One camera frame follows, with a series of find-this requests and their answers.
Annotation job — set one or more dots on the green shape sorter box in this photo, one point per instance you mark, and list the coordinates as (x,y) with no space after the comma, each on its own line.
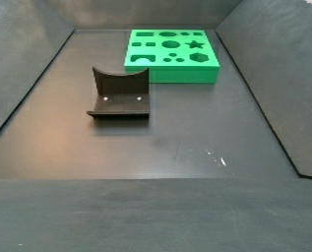
(177,55)

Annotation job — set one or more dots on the black curved holder stand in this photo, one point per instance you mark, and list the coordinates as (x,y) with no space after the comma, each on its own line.
(122,94)

